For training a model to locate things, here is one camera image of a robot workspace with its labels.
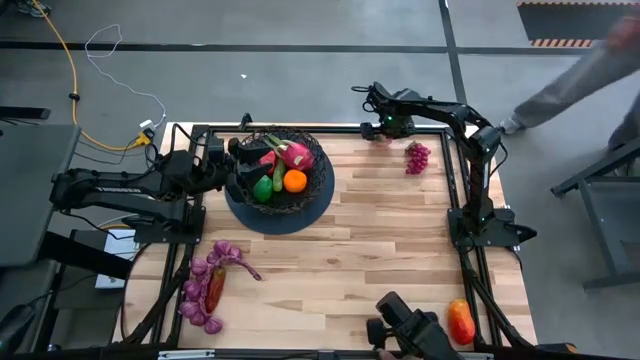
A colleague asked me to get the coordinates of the black table-level camera mount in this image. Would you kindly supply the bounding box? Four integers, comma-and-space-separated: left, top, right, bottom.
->
365, 290, 464, 360

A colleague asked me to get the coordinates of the red grape bunch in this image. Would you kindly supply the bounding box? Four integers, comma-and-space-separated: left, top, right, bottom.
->
404, 140, 432, 176

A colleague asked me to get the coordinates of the black aluminium table frame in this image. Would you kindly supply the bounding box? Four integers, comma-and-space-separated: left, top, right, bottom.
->
112, 122, 579, 360

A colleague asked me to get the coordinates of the hazard striped floor mat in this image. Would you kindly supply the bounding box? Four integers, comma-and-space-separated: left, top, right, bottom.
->
516, 1, 640, 49

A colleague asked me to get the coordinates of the dark blue round plate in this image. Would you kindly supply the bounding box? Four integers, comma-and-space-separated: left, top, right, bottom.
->
224, 149, 337, 236

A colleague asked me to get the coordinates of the white cable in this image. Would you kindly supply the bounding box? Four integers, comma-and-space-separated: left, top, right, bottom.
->
83, 23, 169, 130

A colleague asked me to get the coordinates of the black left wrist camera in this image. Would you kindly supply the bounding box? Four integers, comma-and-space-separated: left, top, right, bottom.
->
204, 134, 227, 165

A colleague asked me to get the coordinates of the red orange mango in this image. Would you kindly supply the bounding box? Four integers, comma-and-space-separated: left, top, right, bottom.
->
446, 298, 477, 347

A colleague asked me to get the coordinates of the green round fruit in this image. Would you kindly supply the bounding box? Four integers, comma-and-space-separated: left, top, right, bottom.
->
251, 174, 275, 205

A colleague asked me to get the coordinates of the orange fruit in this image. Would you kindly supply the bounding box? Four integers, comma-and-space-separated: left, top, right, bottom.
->
282, 168, 309, 195

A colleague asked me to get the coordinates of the purple onion braid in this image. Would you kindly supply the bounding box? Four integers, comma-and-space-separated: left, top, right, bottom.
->
178, 239, 263, 336

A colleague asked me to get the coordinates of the pink dragon fruit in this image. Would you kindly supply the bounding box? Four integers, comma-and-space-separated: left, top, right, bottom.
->
264, 133, 317, 173

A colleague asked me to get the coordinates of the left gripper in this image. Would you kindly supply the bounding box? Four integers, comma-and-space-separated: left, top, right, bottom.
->
198, 140, 274, 204

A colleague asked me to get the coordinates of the person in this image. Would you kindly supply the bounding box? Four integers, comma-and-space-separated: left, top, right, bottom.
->
499, 12, 640, 151

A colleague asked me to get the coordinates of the green cucumber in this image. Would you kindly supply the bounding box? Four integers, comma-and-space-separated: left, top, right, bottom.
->
271, 158, 287, 193

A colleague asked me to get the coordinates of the red chili pepper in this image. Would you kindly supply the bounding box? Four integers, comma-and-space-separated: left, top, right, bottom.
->
204, 266, 228, 315

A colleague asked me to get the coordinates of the grey side table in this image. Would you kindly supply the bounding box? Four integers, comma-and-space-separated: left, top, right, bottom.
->
0, 124, 82, 269

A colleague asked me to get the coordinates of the grey metal stand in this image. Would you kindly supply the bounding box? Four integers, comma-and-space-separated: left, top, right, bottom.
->
549, 139, 640, 292

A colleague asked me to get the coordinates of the yellow cable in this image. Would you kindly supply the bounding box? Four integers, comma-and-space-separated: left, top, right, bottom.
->
30, 0, 154, 152

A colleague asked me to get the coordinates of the white flat box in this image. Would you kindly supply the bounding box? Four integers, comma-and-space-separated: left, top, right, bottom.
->
94, 228, 139, 291

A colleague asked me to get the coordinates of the black wire basket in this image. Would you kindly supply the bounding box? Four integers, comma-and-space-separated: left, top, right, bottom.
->
233, 125, 330, 217

